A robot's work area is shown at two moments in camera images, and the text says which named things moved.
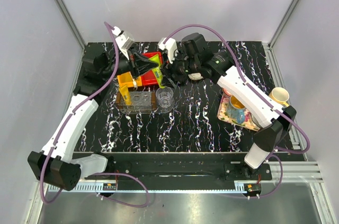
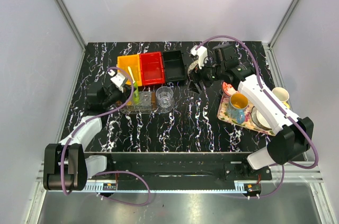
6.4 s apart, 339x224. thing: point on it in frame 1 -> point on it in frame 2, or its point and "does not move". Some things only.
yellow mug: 280,95 does not move
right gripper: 171,69 -> 197,75
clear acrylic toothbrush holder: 140,101 does not move
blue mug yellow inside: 235,110 does not move
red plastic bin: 149,78 does not move
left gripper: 135,60 -> 123,95
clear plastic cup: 164,95 does not move
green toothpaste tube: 158,71 -> 136,93
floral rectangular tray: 222,115 does not move
